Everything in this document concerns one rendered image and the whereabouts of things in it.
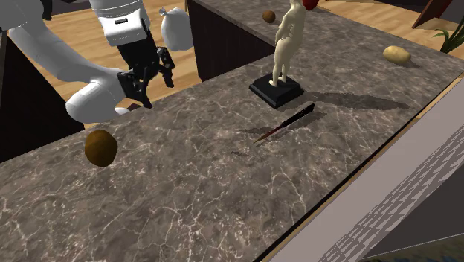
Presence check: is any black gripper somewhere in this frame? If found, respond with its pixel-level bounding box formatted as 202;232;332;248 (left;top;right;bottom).
116;29;176;109

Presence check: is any white tied bag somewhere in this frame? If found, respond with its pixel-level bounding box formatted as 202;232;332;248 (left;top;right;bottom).
158;7;195;52

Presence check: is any large brown round fruit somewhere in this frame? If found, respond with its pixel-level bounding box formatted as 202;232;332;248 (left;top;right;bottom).
84;129;119;168

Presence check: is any dark robot stand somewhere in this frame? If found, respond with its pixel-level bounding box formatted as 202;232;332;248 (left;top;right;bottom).
0;31;86;164

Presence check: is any cream figure on black base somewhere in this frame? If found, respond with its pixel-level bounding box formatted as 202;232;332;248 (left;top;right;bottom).
248;0;306;109

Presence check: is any black and red knife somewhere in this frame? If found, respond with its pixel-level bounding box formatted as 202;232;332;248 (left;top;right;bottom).
252;103;316;145

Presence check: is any yellow potato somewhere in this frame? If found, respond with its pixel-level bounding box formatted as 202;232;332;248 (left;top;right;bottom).
382;45;413;66

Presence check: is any brown wooden furniture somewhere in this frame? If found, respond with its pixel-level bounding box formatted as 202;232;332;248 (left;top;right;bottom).
411;0;455;30

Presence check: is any green plant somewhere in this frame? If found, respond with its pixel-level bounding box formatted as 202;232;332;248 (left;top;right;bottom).
432;23;464;54

